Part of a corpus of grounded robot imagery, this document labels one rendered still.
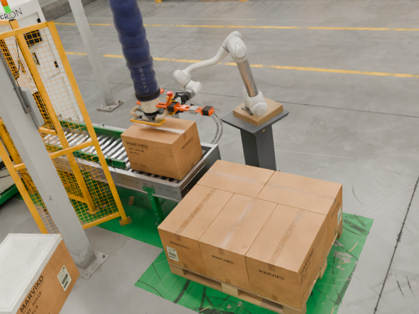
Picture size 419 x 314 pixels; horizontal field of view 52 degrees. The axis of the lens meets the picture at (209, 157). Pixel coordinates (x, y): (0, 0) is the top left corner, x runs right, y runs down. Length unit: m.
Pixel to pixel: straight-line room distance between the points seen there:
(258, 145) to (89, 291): 2.09
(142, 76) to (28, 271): 1.79
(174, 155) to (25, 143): 1.21
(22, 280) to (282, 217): 1.86
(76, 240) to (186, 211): 1.06
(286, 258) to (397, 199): 1.65
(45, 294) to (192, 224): 1.20
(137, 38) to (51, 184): 1.37
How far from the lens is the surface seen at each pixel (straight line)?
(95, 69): 6.83
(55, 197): 3.76
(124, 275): 4.06
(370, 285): 3.68
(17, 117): 3.43
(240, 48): 3.65
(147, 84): 3.76
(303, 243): 3.20
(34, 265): 2.96
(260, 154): 4.44
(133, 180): 4.17
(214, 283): 3.72
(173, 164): 3.89
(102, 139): 5.01
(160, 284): 3.87
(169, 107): 3.75
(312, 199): 3.55
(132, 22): 3.58
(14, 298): 2.83
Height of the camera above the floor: 2.85
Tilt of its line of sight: 33 degrees down
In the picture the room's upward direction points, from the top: 12 degrees counter-clockwise
